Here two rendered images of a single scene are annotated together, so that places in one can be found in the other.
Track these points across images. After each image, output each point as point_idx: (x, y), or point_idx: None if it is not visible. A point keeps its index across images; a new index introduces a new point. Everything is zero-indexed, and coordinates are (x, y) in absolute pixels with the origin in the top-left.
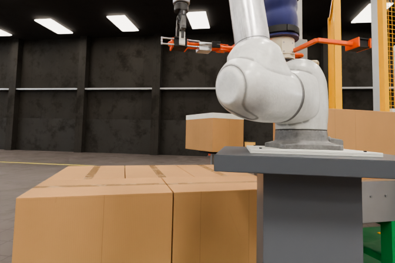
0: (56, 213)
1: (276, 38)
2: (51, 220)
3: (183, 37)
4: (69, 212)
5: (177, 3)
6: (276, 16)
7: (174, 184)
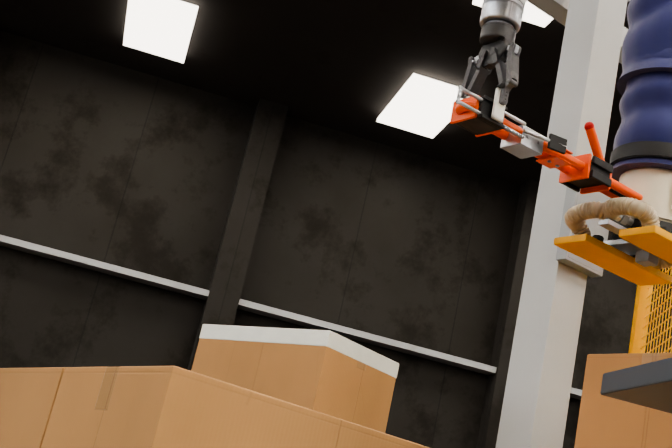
0: (242, 434)
1: (662, 172)
2: (230, 447)
3: (504, 103)
4: (268, 440)
5: (500, 22)
6: (671, 124)
7: None
